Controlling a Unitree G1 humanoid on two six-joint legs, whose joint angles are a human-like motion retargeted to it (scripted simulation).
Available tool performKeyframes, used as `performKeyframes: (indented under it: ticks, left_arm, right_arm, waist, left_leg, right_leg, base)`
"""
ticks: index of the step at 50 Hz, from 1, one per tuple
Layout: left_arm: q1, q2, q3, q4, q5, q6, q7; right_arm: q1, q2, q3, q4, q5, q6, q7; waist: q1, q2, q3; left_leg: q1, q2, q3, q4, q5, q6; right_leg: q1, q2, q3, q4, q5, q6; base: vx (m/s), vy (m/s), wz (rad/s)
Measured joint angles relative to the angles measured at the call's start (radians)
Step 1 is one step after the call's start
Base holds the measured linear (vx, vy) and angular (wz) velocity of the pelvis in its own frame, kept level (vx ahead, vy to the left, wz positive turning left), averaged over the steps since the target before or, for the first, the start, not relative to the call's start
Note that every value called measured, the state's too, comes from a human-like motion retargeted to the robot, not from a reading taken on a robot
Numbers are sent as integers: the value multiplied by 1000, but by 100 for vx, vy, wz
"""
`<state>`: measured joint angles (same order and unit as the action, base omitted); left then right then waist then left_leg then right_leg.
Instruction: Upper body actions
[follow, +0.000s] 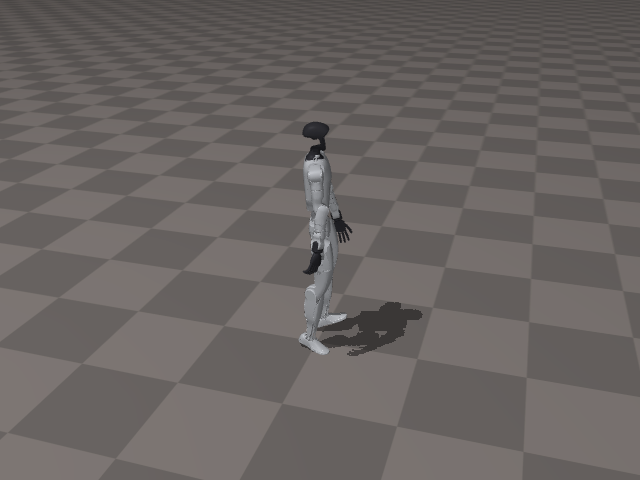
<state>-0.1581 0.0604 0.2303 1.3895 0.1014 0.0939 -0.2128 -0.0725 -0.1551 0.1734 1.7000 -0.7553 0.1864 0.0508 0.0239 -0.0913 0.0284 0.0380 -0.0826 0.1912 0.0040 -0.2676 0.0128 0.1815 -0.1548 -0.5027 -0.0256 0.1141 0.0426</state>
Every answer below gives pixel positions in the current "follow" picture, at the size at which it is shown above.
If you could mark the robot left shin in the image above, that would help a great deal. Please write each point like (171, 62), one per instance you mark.
(327, 297)

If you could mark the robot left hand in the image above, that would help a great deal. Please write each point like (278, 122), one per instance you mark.
(341, 226)

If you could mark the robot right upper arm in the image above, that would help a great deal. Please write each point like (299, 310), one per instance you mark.
(315, 179)

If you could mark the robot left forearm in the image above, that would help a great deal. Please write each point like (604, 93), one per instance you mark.
(333, 206)

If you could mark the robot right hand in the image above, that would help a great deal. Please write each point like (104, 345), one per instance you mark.
(315, 261)

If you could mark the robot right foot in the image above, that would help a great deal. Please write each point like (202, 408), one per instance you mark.
(314, 345)

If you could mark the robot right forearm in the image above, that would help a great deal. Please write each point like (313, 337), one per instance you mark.
(319, 226)

